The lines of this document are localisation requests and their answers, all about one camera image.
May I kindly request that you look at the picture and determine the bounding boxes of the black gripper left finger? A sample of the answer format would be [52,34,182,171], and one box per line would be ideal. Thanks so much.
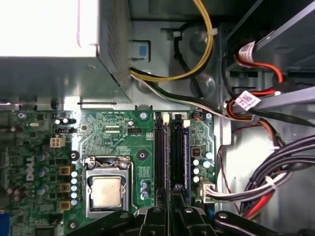
[65,188,170,236]

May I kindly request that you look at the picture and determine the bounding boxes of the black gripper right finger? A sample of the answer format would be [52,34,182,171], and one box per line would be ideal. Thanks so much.
[172,185,281,236]

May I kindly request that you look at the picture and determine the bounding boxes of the black RAM slot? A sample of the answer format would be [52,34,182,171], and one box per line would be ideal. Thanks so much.
[173,114,185,187]
[154,112,163,191]

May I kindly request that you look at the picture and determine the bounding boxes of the silver CPU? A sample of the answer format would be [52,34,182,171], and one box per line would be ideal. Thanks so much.
[92,177,123,207]

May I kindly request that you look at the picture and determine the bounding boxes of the metal socket cover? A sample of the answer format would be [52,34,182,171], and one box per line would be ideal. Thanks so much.
[85,157,135,219]

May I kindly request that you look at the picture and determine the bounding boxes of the white zip tie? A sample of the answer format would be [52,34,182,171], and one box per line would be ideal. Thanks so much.
[267,176,278,190]

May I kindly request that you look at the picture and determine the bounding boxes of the green motherboard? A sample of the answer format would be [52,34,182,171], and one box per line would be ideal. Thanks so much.
[0,109,215,236]

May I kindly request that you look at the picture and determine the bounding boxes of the white power socket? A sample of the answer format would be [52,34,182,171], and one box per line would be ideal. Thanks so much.
[50,136,65,148]

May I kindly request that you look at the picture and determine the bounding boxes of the black PC case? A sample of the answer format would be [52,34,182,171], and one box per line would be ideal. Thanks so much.
[0,0,315,236]

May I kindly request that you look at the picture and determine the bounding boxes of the blue plastic tab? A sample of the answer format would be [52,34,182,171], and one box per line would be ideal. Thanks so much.
[131,40,151,59]

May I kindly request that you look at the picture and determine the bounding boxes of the grey power supply unit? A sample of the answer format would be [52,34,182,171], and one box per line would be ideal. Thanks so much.
[0,0,135,104]

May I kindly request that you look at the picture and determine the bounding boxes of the metal drive cage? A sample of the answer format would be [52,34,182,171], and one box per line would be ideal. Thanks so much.
[221,0,315,114]

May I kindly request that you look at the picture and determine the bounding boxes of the white wire connector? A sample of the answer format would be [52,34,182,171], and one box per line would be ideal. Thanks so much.
[199,178,216,204]

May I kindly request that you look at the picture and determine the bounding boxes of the grey striped wire bundle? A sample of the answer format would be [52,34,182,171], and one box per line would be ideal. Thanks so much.
[205,172,293,205]

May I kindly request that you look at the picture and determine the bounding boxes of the orange red yellow wires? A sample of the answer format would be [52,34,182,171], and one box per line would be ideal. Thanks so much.
[237,191,275,221]

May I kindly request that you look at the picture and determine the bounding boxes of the black sleeved cable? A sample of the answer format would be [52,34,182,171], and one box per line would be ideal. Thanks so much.
[246,136,315,187]

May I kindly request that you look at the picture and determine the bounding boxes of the white black wire bundle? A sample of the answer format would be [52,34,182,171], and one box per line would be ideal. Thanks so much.
[130,73,234,121]

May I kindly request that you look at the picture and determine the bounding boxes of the white wire label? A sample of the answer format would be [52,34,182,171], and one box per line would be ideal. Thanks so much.
[238,41,258,67]
[232,89,261,111]

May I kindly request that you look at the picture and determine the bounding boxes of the thin black wire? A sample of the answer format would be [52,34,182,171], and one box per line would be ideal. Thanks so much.
[172,36,206,99]

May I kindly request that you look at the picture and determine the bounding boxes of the red orange power wires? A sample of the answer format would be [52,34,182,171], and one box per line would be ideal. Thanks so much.
[222,61,286,150]

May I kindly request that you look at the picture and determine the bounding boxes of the yellow black power wire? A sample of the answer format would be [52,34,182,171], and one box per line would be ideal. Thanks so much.
[129,0,214,82]

